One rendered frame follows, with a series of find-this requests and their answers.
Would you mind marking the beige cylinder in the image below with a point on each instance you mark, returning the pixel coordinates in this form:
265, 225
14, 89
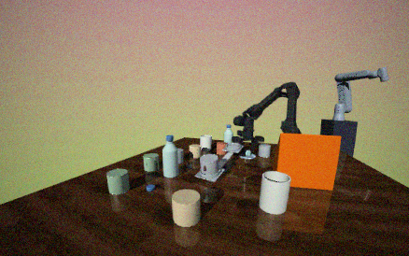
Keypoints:
186, 207
195, 151

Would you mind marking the white bottle with blue cap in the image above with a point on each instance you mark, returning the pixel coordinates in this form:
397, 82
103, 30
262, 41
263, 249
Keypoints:
169, 158
228, 134

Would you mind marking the white cup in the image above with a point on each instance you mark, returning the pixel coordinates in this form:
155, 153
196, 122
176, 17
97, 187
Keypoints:
274, 192
209, 164
206, 142
264, 150

